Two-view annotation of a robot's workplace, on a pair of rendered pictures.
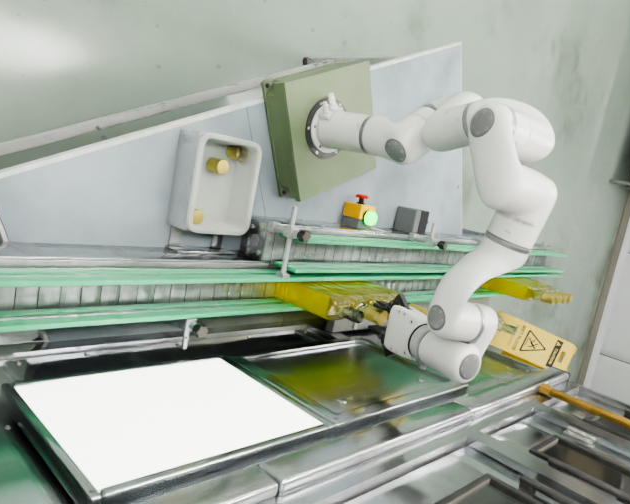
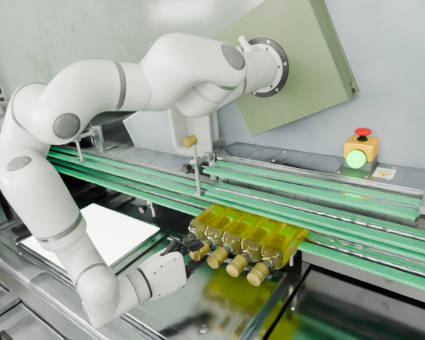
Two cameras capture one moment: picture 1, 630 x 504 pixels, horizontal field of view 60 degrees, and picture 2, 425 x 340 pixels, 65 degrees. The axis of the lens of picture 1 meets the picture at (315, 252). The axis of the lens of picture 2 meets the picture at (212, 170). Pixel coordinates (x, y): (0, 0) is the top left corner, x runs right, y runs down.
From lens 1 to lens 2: 1.53 m
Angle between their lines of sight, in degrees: 82
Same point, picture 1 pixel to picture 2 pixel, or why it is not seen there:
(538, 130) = (21, 111)
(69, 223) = (150, 140)
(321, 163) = (264, 102)
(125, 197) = (167, 128)
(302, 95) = not seen: hidden behind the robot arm
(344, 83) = (269, 17)
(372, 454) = (65, 312)
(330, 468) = (45, 296)
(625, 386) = not seen: outside the picture
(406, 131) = not seen: hidden behind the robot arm
